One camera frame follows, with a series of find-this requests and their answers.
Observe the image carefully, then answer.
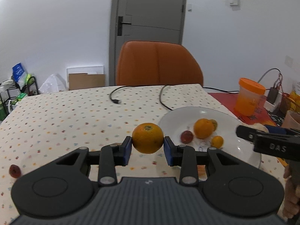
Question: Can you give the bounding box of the orange leather chair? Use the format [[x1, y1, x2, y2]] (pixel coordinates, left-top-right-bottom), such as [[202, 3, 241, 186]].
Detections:
[[115, 41, 204, 86]]

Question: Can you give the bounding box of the blue plastic bag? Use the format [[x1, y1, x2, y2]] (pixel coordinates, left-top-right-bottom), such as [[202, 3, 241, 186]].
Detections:
[[12, 63, 27, 88]]

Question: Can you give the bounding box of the floral tablecloth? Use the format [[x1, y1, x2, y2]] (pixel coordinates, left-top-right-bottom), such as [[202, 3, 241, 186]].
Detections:
[[0, 83, 291, 225]]

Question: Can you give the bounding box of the white ceramic plate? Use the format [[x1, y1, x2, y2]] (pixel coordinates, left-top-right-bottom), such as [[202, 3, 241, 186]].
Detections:
[[159, 107, 261, 168]]

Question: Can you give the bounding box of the small kumquat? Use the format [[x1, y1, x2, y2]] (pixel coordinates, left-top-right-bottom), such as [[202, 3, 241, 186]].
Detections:
[[211, 136, 224, 149]]

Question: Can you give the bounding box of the black power adapter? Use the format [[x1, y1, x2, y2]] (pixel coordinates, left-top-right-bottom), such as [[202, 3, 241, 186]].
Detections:
[[266, 87, 279, 105]]

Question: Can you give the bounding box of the red plum front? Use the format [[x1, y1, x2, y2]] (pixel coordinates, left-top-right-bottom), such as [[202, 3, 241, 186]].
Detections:
[[180, 130, 194, 144]]

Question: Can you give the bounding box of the red plum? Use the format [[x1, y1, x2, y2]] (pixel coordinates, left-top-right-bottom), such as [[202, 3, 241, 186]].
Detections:
[[9, 165, 22, 179], [180, 130, 194, 144]]

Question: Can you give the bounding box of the large orange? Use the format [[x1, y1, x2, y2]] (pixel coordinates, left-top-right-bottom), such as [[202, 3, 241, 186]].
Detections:
[[193, 118, 214, 139]]

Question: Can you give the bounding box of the cardboard sheet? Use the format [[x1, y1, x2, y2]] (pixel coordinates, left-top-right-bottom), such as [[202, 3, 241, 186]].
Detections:
[[69, 73, 105, 90]]

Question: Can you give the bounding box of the person right hand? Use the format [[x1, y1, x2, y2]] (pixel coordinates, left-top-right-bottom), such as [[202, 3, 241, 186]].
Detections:
[[283, 160, 299, 224]]

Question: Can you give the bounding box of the white framed board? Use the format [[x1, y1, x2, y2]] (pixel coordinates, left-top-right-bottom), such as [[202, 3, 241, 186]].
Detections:
[[67, 66, 105, 87]]

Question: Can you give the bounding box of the red plum left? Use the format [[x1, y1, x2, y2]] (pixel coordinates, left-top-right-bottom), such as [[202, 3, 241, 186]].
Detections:
[[9, 165, 22, 179]]

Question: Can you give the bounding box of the orange lidded plastic cup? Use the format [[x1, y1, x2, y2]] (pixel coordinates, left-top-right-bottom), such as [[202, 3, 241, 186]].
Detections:
[[234, 78, 266, 116]]

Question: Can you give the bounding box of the medium orange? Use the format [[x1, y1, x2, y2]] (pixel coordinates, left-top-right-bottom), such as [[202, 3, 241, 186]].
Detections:
[[132, 123, 164, 154]]

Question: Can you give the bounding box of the black shoe rack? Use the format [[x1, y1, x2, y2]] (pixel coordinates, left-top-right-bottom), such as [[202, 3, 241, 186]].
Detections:
[[1, 74, 39, 121]]

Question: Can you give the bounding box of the red orange table mat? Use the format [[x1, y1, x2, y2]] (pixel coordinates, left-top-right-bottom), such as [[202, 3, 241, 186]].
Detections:
[[209, 92, 284, 127]]

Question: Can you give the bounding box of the black usb cable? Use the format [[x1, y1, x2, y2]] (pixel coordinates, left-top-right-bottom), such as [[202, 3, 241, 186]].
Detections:
[[109, 85, 174, 111]]

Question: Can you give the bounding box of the white plastic bag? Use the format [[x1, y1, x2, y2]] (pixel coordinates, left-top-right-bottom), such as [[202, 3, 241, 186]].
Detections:
[[39, 74, 67, 94]]

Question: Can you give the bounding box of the grey main door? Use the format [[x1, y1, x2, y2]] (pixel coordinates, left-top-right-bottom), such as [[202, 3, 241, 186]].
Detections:
[[109, 0, 186, 85]]

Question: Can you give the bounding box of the brown longan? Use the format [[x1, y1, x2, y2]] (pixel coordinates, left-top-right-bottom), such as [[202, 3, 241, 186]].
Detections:
[[210, 119, 218, 131]]

